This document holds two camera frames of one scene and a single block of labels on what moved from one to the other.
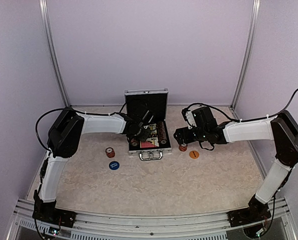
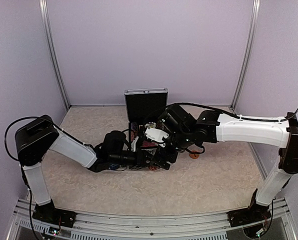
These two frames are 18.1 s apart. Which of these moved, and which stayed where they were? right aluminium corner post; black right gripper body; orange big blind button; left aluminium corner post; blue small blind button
Moved: black right gripper body
Stayed: orange big blind button; right aluminium corner post; left aluminium corner post; blue small blind button
